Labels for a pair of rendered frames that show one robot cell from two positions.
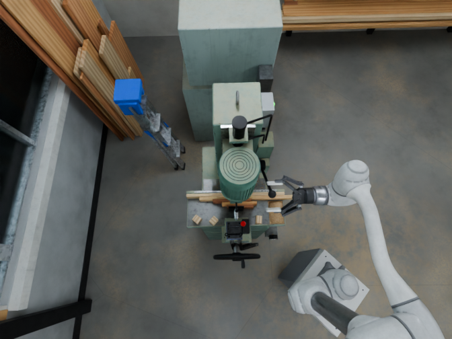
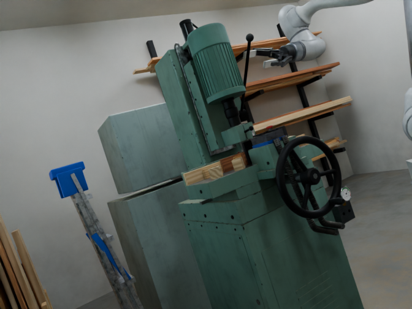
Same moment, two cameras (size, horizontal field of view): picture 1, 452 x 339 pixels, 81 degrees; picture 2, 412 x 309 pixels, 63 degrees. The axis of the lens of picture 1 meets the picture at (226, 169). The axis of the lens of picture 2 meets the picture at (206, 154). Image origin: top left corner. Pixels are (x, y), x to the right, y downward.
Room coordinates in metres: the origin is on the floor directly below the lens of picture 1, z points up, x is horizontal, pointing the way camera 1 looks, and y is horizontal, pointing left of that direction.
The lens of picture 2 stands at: (-0.86, 0.76, 1.00)
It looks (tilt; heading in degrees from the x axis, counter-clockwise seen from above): 0 degrees down; 333
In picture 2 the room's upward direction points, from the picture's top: 18 degrees counter-clockwise
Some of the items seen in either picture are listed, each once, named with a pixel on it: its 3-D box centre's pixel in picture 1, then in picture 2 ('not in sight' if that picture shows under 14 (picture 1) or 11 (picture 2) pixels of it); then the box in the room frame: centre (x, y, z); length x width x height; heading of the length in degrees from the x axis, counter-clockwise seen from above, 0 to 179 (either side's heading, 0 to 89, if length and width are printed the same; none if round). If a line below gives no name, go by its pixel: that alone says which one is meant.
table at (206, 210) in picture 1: (235, 217); (265, 167); (0.28, -0.06, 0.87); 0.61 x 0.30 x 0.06; 91
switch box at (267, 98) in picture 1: (264, 110); not in sight; (0.70, -0.19, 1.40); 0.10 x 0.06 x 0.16; 1
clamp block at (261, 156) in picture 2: (236, 230); (274, 154); (0.19, -0.06, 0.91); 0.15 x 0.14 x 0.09; 91
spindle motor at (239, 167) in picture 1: (238, 176); (216, 65); (0.38, -0.06, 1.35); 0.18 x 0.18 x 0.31
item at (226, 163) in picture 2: (232, 201); (244, 158); (0.36, -0.04, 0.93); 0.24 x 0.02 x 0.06; 91
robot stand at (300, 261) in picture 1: (311, 278); not in sight; (-0.11, -0.65, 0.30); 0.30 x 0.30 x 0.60; 46
